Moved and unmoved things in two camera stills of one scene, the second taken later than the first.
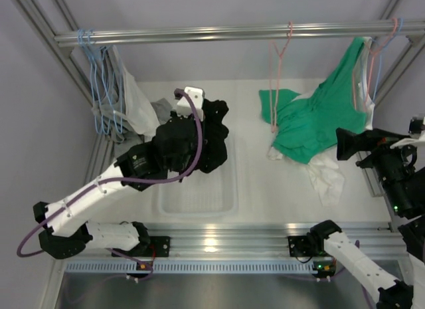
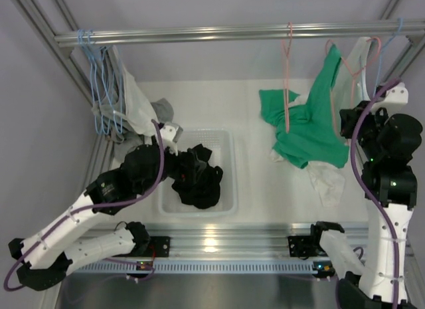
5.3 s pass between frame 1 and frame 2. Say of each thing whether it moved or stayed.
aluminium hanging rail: stayed
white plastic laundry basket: stayed
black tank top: moved
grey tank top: stayed
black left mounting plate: stayed
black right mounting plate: stayed
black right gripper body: moved
